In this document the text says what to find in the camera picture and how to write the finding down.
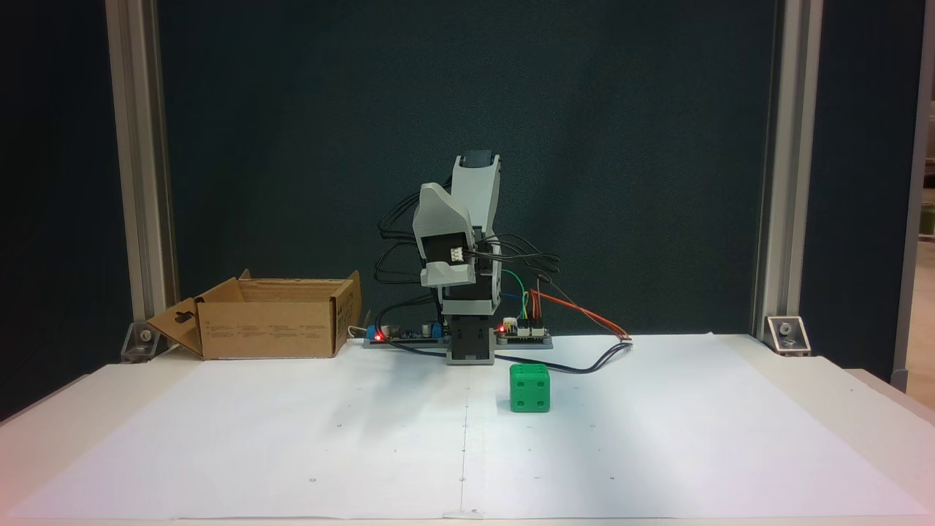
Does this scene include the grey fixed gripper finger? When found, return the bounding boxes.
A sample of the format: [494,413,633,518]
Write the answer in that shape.
[413,183,468,214]

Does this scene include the green die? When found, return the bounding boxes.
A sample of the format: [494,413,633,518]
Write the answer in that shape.
[509,363,551,413]

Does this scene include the circuit board with blue parts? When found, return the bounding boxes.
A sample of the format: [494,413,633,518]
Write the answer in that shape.
[364,320,448,349]

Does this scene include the small circuit board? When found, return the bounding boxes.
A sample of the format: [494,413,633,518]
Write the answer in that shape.
[497,319,554,349]

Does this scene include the brown cardboard box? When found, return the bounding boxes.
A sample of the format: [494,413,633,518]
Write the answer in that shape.
[146,269,362,360]

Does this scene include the grey metal upright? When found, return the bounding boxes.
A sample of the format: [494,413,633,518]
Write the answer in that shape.
[891,0,935,393]

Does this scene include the black cable bundle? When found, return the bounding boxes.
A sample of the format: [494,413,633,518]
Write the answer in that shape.
[475,234,561,277]
[374,191,440,326]

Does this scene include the green wire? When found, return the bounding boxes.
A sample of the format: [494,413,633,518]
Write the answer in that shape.
[501,269,529,322]

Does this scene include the orange wires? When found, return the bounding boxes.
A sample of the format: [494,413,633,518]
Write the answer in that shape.
[527,287,633,341]

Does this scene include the black cable with white connector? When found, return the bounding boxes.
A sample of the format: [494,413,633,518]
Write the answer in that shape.
[365,338,633,375]

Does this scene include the aluminium frame post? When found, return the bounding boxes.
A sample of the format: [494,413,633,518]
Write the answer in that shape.
[751,0,825,340]
[104,0,180,344]

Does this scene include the metal corner bracket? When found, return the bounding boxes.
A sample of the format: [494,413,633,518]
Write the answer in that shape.
[765,315,812,358]
[121,321,163,364]

